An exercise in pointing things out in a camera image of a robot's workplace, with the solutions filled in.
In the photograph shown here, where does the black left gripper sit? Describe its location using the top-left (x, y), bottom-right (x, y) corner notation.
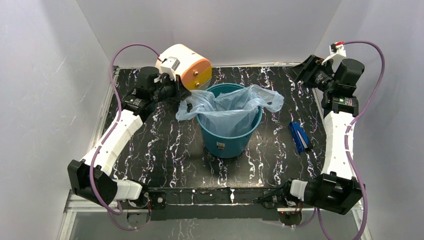
top-left (151, 73), bottom-right (192, 104)

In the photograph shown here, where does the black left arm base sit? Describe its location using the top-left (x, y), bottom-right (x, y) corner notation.
top-left (108, 186), bottom-right (158, 231)

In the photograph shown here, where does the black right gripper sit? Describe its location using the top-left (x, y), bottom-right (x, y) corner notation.
top-left (283, 54), bottom-right (336, 93)

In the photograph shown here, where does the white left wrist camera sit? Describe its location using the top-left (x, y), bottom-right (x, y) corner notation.
top-left (159, 56), bottom-right (180, 82)

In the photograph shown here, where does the blue stapler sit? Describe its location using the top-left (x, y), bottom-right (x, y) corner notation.
top-left (288, 121), bottom-right (313, 153)

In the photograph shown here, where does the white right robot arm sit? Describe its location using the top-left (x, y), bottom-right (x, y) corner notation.
top-left (281, 55), bottom-right (365, 215)

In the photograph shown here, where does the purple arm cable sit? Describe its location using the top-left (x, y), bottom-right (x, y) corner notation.
top-left (89, 43), bottom-right (163, 231)
top-left (316, 40), bottom-right (386, 240)

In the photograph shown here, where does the translucent blue plastic bag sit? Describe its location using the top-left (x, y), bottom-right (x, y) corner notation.
top-left (175, 84), bottom-right (284, 137)

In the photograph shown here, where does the round pastel drawer cabinet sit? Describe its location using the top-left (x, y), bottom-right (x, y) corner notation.
top-left (155, 44), bottom-right (212, 91)

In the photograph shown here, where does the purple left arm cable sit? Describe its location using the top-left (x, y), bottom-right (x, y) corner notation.
top-left (89, 43), bottom-right (163, 231)

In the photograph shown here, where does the aluminium frame rail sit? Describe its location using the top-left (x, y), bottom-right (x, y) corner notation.
top-left (58, 187), bottom-right (363, 240)

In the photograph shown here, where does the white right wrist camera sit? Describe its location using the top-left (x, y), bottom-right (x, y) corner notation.
top-left (321, 41), bottom-right (347, 66)

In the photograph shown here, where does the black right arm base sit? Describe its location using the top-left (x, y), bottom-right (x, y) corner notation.
top-left (252, 187), bottom-right (316, 229)

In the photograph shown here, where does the teal plastic trash bin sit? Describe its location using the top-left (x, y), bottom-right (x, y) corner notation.
top-left (196, 83), bottom-right (263, 159)

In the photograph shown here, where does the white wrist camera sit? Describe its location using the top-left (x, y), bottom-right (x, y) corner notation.
top-left (321, 41), bottom-right (347, 66)
top-left (159, 56), bottom-right (180, 82)

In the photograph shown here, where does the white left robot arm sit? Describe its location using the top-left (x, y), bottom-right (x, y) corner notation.
top-left (67, 66), bottom-right (191, 208)

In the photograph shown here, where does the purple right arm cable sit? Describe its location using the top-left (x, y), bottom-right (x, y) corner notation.
top-left (316, 40), bottom-right (386, 240)

